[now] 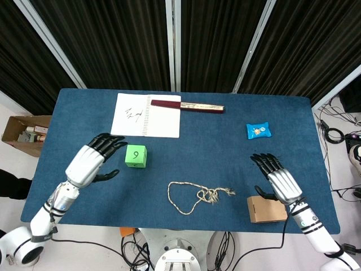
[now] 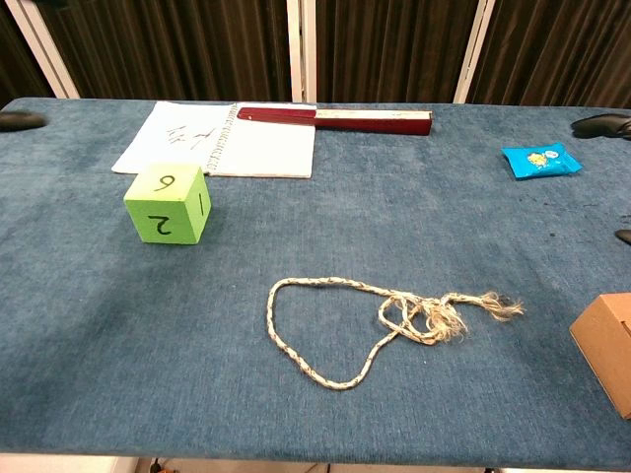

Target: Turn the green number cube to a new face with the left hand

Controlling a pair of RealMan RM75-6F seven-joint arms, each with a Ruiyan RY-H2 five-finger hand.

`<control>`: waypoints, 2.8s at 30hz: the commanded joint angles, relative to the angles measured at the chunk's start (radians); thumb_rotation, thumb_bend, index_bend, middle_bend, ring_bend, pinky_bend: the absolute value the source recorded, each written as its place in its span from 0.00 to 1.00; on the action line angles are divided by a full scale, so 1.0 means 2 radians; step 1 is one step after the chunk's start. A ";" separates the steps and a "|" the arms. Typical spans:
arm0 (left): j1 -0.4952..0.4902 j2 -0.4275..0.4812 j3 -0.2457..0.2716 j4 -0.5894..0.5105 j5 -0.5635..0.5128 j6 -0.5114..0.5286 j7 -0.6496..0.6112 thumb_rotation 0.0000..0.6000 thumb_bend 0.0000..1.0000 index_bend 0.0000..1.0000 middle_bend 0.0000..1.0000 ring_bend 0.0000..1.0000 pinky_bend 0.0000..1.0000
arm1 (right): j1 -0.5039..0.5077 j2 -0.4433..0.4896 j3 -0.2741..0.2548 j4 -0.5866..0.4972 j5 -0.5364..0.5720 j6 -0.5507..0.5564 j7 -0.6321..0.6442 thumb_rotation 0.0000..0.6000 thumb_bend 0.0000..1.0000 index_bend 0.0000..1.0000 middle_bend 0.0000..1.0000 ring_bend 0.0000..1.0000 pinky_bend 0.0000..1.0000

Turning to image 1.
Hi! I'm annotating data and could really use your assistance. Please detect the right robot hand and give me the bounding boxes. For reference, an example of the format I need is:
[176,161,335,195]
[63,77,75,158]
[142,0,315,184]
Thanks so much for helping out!
[250,153,303,206]

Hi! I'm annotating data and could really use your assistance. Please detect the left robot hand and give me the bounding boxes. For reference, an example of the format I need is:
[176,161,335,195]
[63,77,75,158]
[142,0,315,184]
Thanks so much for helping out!
[65,133,128,189]

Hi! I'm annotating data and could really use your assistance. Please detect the green cube with number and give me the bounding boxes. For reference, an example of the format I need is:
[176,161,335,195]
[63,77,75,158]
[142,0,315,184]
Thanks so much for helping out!
[124,145,148,169]

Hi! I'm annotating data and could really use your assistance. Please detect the small brown cardboard box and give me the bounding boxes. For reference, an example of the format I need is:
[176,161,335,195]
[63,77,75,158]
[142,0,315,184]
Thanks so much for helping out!
[246,195,289,224]

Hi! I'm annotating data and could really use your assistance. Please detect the blue snack packet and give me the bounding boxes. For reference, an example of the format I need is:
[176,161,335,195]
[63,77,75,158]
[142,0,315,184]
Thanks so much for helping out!
[245,121,272,140]

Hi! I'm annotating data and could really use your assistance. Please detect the open cardboard box with items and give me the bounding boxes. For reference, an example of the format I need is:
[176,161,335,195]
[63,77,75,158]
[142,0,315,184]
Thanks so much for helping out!
[1,115,52,158]

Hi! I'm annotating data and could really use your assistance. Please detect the white spiral notebook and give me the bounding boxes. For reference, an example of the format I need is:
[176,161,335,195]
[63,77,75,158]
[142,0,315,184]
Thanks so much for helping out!
[110,93,182,139]

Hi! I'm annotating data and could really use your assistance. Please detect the blue table mat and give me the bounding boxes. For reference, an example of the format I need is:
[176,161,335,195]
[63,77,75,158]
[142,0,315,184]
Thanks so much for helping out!
[20,88,341,235]

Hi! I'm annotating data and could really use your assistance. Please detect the dark red folding fan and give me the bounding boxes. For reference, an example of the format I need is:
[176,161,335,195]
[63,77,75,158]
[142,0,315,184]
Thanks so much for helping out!
[150,99,226,115]

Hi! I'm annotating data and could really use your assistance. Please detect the white robot torso base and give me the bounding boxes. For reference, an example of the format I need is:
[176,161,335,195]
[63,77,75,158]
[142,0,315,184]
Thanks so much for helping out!
[139,228,228,271]

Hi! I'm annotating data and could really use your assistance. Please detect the black coiled cable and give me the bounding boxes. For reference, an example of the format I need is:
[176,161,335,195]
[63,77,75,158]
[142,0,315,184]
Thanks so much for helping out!
[324,126,346,144]

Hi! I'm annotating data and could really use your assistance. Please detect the beige knotted rope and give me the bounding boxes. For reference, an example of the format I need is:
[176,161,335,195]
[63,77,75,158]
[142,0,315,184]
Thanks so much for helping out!
[167,181,237,216]

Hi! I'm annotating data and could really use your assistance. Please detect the black cable bundle on floor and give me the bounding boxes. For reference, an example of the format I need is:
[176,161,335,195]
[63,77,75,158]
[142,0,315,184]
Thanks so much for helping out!
[120,235,155,271]

